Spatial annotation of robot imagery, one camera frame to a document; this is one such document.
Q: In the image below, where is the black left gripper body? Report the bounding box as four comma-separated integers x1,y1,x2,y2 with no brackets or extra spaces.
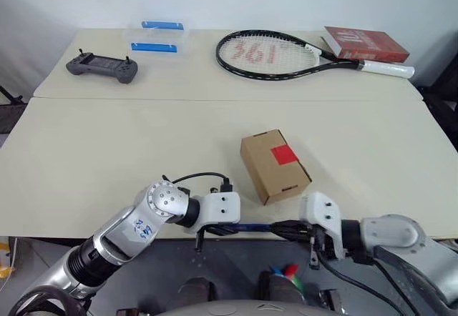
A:
195,222,215,253

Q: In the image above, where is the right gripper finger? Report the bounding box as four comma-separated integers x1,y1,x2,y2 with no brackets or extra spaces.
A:
272,219,308,231
276,228,313,242

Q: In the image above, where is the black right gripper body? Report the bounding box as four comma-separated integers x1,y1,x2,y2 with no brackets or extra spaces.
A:
308,228,326,271

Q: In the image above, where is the brown cardboard box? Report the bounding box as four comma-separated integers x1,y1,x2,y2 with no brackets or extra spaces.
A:
240,128,313,207

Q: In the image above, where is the red tape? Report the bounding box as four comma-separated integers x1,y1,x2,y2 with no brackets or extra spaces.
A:
271,144,300,166

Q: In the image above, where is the dark rounded shape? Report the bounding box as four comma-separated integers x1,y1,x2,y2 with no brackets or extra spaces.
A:
258,270,306,306
177,275,220,302

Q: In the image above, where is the gray robot torso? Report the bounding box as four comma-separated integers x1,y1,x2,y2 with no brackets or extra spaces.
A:
117,295,345,316

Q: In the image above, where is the black white tennis racket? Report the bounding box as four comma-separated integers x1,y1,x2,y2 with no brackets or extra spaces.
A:
215,28,416,82

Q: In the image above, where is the gray handheld controller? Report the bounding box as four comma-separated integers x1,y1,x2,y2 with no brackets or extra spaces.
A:
64,47,140,84

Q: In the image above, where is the red book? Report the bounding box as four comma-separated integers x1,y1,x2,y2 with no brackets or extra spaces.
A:
320,26,410,64

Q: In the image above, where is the black chair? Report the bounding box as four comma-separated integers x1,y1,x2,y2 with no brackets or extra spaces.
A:
416,29,458,142

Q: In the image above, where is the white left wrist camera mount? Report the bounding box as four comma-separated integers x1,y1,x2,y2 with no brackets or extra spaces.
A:
188,191,242,237

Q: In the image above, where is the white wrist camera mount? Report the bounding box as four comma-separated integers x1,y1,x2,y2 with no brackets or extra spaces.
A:
299,191,347,260
188,191,242,237

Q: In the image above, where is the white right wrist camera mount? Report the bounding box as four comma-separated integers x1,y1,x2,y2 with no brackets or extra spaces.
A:
299,191,347,260

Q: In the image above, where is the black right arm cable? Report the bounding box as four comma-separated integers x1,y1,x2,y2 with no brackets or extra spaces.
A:
320,250,411,316

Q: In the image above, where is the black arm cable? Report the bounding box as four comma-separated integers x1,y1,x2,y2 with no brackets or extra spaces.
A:
320,250,411,316
162,172,234,193

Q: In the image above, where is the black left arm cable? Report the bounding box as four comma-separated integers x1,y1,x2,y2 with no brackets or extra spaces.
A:
162,172,234,193

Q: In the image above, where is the clear plastic box blue handle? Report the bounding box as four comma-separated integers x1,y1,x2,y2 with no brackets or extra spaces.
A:
121,26,191,61
140,19,191,33

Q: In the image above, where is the black frame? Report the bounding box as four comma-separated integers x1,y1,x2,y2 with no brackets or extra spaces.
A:
0,86,28,135

